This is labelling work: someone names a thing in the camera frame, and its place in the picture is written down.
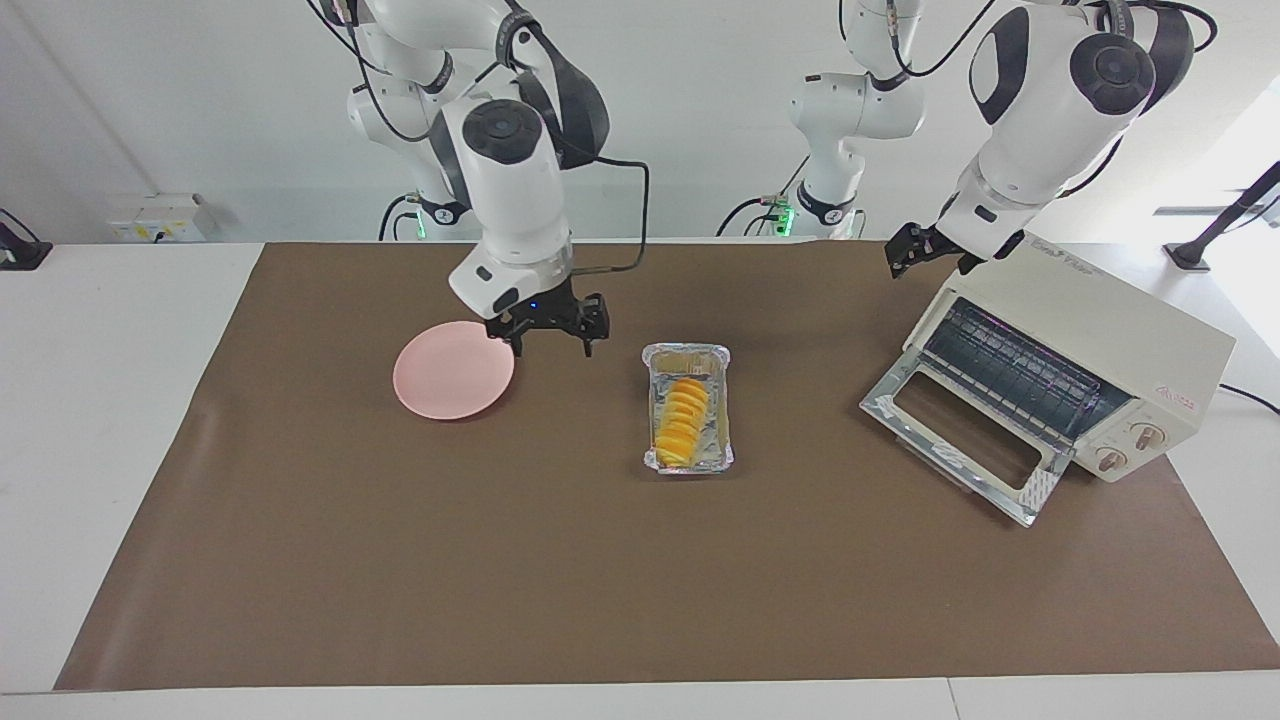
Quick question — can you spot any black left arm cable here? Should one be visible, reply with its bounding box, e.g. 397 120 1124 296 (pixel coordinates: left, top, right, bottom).
838 0 1001 79

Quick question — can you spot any black tripod stand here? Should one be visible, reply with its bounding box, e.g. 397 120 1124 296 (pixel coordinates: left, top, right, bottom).
1163 160 1280 273

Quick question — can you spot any black clamp stand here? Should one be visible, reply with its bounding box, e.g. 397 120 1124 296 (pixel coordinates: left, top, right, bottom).
0 208 53 271

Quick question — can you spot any aluminium foil tray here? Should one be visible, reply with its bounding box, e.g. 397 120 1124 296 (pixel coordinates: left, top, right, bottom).
642 343 735 476

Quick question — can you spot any white wall socket box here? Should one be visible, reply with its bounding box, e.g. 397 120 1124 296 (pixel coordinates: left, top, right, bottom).
107 193 216 243

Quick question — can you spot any cream toaster oven body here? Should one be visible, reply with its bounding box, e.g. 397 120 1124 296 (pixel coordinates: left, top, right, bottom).
905 232 1238 484

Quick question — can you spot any glass oven door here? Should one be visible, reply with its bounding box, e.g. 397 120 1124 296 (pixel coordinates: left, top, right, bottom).
860 355 1077 528

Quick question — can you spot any metal oven wire rack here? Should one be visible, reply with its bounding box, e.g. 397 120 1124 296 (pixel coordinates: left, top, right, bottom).
920 300 1131 441

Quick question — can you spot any black oven power cable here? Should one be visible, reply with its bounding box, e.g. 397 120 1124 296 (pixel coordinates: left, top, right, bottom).
1218 383 1280 416

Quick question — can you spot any brown table mat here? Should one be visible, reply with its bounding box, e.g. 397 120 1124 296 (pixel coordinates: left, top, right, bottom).
55 240 1280 691

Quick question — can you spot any pink round plate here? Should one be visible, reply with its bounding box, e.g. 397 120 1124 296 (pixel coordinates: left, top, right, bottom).
393 321 516 421

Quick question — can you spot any black arm base cable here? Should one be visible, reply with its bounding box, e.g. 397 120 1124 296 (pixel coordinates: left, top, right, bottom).
716 155 809 239

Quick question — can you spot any golden bread loaf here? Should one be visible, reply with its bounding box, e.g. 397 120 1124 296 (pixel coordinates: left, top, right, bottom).
655 377 711 467

